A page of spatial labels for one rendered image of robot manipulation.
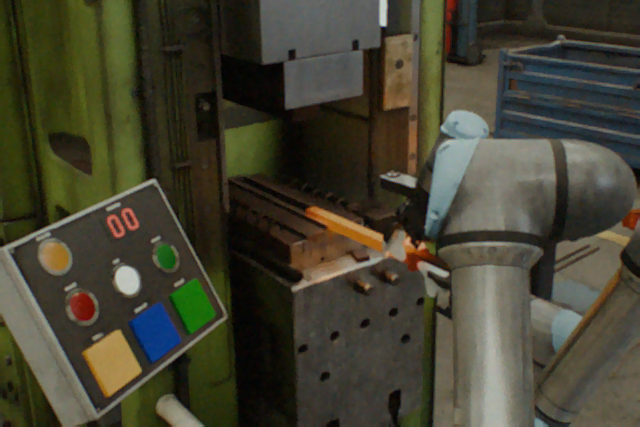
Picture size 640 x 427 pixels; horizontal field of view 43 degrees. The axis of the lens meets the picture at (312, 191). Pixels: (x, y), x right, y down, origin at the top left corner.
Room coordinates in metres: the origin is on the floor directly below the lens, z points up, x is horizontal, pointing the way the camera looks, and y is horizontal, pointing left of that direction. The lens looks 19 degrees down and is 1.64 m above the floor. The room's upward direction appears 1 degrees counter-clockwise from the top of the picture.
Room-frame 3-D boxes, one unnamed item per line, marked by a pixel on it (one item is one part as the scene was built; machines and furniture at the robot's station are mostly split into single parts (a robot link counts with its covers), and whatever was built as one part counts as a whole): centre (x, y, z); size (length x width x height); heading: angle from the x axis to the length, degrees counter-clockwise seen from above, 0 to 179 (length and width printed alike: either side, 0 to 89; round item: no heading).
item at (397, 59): (1.89, -0.21, 1.27); 0.09 x 0.02 x 0.17; 127
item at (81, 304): (1.07, 0.35, 1.09); 0.05 x 0.03 x 0.04; 127
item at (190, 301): (1.23, 0.21, 1.01); 0.07 x 0.05 x 0.07; 152
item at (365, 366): (1.81, 0.06, 0.69); 0.56 x 0.38 x 0.45; 37
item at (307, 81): (1.77, 0.10, 1.32); 0.42 x 0.20 x 0.10; 37
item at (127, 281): (1.16, 0.30, 1.09); 0.05 x 0.03 x 0.04; 127
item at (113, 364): (1.05, 0.31, 1.01); 0.07 x 0.05 x 0.07; 152
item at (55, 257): (1.09, 0.38, 1.16); 0.05 x 0.03 x 0.04; 127
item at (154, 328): (1.14, 0.26, 1.01); 0.07 x 0.05 x 0.07; 152
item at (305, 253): (1.77, 0.10, 0.96); 0.42 x 0.20 x 0.09; 37
